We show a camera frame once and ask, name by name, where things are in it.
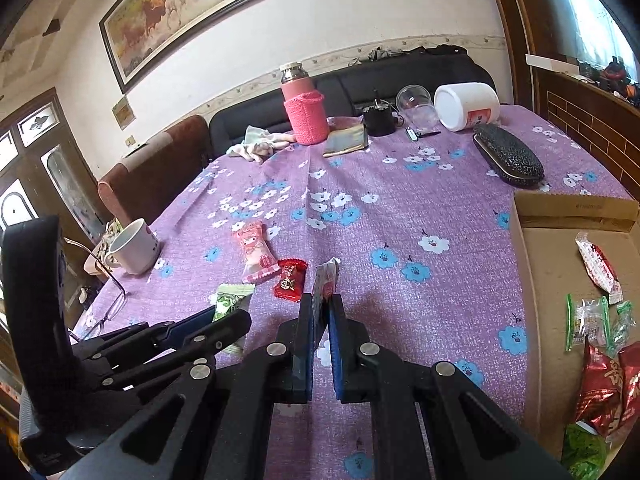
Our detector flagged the cardboard box tray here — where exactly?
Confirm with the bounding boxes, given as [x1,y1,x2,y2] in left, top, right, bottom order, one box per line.
[510,192,639,457]

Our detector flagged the light green snack packet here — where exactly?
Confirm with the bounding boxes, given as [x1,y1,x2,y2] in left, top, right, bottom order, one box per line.
[208,284,255,323]

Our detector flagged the framed horse painting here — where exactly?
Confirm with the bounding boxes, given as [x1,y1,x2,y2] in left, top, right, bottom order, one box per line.
[99,0,252,93]

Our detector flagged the dark red foil snack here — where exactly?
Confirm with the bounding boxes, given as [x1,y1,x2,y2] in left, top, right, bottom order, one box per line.
[574,339,623,437]

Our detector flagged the white cloth gloves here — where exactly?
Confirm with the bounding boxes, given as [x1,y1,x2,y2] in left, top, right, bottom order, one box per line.
[226,126,296,165]

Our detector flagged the purple floral tablecloth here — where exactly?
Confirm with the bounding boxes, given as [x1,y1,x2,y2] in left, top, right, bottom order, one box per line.
[74,106,630,479]

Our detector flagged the clear glass cup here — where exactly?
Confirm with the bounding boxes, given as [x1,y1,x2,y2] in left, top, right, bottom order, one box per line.
[396,84,439,133]

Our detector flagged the white plastic jar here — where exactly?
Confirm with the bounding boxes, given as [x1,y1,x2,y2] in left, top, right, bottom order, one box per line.
[433,82,500,132]

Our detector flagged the black textured glasses case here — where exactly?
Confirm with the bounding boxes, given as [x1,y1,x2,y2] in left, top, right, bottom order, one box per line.
[473,124,544,188]

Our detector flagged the white ceramic mug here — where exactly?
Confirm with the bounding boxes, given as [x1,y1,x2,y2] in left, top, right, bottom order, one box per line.
[105,218,160,275]

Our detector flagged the small red candy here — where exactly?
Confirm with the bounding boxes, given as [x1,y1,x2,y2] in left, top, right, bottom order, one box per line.
[273,258,308,302]

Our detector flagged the red white snack packet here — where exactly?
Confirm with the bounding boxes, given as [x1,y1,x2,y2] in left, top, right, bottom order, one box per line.
[575,232,624,304]
[312,257,342,314]

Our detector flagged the pink sleeved thermos bottle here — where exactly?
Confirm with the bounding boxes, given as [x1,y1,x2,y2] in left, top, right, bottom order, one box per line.
[280,62,330,145]

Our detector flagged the wooden brick pattern cabinet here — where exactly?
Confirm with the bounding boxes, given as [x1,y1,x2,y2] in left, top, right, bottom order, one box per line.
[496,0,639,197]

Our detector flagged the black sofa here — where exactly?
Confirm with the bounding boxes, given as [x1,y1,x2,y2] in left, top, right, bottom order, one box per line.
[209,46,495,158]

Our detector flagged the small notebook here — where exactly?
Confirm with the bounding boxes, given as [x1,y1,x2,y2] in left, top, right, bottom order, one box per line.
[322,125,369,158]

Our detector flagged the pink checkered snack packet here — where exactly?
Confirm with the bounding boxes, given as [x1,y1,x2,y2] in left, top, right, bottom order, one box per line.
[234,221,280,284]

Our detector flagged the small black container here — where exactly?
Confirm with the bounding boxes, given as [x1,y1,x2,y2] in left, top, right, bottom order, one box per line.
[362,90,398,136]

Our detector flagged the brown armchair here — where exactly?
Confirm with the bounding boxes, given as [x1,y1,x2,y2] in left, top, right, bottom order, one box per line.
[98,115,212,226]

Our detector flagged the clear green edged snack packet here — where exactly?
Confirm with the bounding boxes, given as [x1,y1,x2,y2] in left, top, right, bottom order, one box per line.
[564,294,612,352]

